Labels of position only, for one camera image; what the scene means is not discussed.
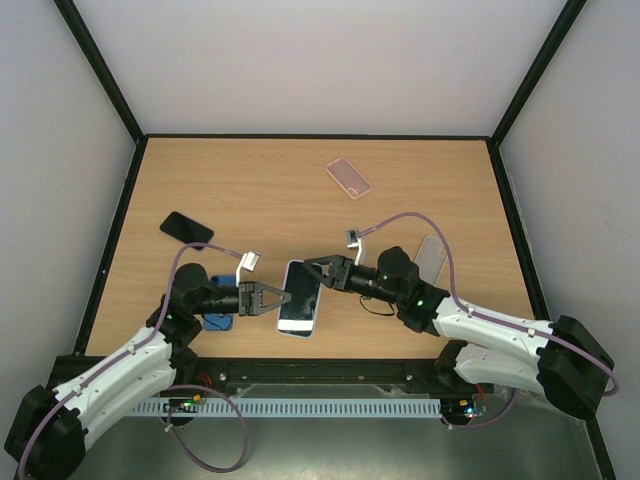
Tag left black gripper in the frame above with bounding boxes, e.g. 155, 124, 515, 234
192, 281, 291, 317

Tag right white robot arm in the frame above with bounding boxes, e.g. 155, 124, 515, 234
303, 246, 614, 420

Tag lavender phone case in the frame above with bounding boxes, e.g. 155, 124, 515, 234
275, 259, 323, 341

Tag black frame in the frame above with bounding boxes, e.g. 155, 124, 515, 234
0, 0, 640, 480

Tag blue phone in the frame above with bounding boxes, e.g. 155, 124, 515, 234
201, 275, 235, 332

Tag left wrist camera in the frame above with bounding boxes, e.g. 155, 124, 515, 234
235, 251, 261, 286

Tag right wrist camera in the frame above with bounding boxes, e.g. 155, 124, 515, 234
346, 229, 365, 266

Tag black phone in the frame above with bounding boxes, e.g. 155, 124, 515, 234
159, 211, 214, 251

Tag light blue cable duct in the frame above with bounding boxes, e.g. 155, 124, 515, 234
128, 397, 441, 419

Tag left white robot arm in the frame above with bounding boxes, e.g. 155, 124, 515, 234
4, 263, 291, 479

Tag pink phone case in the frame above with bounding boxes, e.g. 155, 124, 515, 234
325, 157, 372, 200

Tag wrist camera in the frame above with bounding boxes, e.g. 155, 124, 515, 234
235, 251, 261, 286
346, 229, 365, 266

